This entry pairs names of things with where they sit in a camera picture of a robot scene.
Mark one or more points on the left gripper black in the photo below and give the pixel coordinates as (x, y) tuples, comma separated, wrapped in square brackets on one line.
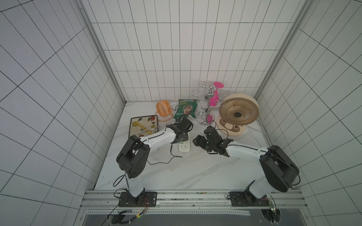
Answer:
[(185, 137)]

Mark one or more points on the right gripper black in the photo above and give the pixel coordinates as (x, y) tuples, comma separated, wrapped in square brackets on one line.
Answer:
[(202, 141)]

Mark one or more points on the white power strip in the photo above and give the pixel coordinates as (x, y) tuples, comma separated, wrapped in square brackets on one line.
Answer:
[(184, 145)]

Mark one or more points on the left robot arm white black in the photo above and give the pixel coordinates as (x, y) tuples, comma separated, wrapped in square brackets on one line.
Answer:
[(133, 158)]

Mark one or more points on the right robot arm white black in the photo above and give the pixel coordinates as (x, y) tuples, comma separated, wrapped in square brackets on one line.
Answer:
[(279, 170)]

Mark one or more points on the orange small fan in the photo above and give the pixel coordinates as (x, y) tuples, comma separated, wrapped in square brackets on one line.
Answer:
[(164, 110)]

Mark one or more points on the white desk fan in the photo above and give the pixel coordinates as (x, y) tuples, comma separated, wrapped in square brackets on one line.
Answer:
[(157, 155)]

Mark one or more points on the beige bear desk fan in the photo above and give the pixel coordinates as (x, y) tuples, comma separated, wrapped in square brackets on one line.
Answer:
[(235, 113)]

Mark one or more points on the green snack bag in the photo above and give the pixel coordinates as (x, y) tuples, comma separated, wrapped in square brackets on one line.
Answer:
[(186, 108)]

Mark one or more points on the silver glass holder stand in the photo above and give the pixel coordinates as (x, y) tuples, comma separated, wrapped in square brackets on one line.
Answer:
[(204, 92)]

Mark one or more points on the decorated square plate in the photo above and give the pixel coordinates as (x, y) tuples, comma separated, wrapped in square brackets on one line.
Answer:
[(143, 126)]

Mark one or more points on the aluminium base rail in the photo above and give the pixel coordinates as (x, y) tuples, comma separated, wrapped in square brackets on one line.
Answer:
[(190, 200)]

